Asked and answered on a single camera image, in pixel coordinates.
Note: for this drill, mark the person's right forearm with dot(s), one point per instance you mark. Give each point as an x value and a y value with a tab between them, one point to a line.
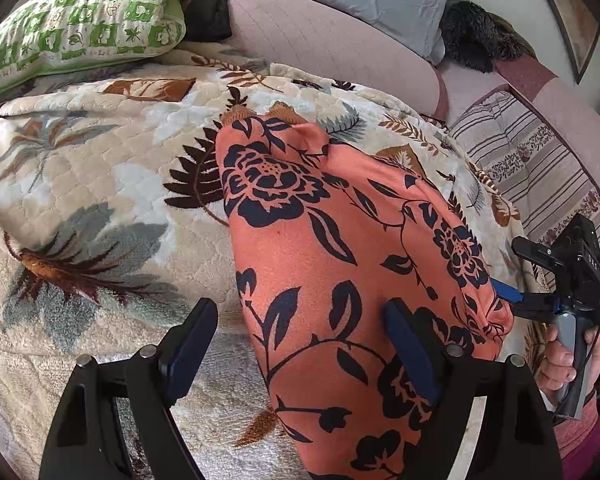
580	442

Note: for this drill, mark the black cloth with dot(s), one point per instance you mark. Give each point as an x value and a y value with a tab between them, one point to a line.
205	10

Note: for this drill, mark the framed wall picture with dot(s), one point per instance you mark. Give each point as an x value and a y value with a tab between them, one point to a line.
565	5

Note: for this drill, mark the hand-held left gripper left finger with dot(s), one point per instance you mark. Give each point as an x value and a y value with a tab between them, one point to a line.
191	350

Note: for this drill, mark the striped floral cushion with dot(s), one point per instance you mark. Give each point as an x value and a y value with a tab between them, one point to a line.
520	160

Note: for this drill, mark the leaf print fleece blanket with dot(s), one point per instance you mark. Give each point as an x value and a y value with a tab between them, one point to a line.
105	160

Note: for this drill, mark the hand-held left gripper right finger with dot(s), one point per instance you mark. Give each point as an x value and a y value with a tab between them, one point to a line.
409	355

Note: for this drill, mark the green patterned pillow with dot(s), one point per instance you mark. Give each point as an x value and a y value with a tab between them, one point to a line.
80	25

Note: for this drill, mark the dark furry cloth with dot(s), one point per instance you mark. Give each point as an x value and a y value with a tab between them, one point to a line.
475	35

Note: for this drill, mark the orange floral garment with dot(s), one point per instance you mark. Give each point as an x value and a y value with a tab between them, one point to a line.
305	245

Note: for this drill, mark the pink bolster cushion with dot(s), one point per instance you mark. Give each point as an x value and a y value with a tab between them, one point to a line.
330	45

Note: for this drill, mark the person's right hand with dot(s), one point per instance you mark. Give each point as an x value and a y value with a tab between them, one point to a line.
555	360

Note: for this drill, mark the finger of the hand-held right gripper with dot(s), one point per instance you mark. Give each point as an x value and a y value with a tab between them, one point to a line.
505	292
535	252

